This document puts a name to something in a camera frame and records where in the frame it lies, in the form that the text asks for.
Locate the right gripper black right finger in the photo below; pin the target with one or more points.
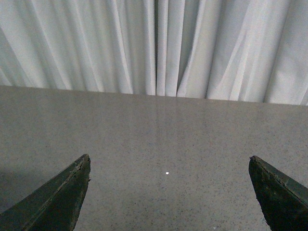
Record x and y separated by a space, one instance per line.
283 200

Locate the white pleated curtain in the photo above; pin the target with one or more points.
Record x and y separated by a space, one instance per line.
238 50

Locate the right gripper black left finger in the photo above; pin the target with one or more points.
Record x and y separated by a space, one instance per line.
55 206

